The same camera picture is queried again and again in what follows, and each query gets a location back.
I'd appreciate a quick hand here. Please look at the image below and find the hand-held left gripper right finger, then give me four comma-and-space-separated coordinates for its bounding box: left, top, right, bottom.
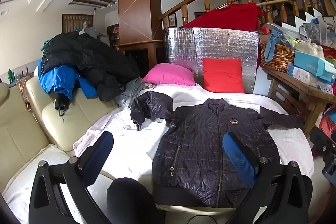
222, 132, 313, 224

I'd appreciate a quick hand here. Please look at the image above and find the blue cloth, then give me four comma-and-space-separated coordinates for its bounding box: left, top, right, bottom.
264, 29, 294, 62

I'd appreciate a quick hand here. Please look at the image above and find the clear plastic bag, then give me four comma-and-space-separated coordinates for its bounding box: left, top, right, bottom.
299, 21, 322, 44

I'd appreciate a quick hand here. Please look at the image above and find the white blanket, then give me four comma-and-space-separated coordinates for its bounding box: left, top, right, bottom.
3, 81, 315, 224

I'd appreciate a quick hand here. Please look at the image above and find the teal cardboard box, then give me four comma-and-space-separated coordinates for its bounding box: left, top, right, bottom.
293, 51, 336, 83

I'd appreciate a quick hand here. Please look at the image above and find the wooden table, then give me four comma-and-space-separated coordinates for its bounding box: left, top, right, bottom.
260, 63, 336, 138

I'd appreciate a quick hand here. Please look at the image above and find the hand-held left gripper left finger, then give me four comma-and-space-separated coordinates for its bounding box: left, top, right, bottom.
28, 131, 114, 224

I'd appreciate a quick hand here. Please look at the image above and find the blue jacket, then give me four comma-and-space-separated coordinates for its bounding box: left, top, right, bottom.
38, 59, 98, 100

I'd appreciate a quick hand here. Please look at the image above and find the grey garment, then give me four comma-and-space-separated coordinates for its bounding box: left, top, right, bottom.
115, 76, 155, 109

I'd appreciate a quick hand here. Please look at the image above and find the silver foil insulation board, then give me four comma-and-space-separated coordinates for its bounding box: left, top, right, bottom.
164, 27, 259, 95

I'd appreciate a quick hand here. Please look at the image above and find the red pillow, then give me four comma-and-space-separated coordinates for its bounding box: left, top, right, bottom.
202, 58, 245, 94

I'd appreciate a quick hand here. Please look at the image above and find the pink pillow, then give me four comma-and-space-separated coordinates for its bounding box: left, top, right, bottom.
142, 63, 196, 86

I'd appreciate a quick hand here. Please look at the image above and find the black puffer coat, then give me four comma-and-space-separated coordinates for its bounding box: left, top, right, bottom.
41, 32, 141, 102

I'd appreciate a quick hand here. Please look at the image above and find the wicker basket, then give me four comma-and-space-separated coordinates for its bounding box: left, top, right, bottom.
259, 41, 296, 74

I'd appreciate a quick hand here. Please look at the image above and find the cream leather sofa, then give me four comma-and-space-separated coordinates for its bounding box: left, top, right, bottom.
0, 67, 118, 193

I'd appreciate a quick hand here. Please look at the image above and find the dark quilted zip jacket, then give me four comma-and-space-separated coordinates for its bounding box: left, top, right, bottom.
130, 91, 305, 209

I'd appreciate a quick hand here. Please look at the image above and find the red cloth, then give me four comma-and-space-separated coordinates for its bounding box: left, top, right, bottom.
181, 3, 264, 31

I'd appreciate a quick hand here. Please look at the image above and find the cream folded cloth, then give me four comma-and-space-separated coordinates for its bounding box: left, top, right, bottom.
295, 41, 325, 60

